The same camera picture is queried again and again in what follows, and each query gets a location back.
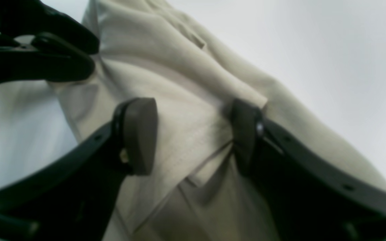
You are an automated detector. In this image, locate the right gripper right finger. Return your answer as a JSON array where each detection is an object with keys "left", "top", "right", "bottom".
[{"left": 230, "top": 99, "right": 386, "bottom": 241}]

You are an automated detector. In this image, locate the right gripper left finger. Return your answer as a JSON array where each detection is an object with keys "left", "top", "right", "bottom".
[{"left": 0, "top": 98, "right": 158, "bottom": 241}]

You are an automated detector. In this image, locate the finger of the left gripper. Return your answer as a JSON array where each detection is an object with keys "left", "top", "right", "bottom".
[
  {"left": 0, "top": 0, "right": 100, "bottom": 55},
  {"left": 0, "top": 32, "right": 95, "bottom": 84}
]

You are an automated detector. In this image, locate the beige khaki T-shirt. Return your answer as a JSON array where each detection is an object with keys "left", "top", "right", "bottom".
[{"left": 52, "top": 0, "right": 386, "bottom": 241}]

